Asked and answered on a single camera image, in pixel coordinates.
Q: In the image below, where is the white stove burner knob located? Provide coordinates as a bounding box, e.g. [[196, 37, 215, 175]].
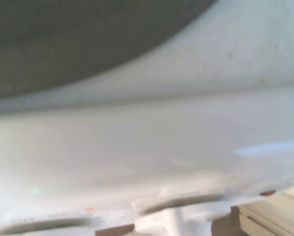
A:
[[131, 186, 232, 236]]

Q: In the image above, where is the red stove indicator light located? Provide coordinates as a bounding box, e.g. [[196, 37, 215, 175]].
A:
[[259, 189, 277, 197]]

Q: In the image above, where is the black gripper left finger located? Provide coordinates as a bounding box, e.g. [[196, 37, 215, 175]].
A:
[[95, 223, 135, 236]]

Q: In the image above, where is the white electric stove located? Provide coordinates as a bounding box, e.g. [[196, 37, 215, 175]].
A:
[[0, 0, 294, 236]]

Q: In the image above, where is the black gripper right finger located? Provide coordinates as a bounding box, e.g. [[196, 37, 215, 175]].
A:
[[212, 206, 246, 236]]

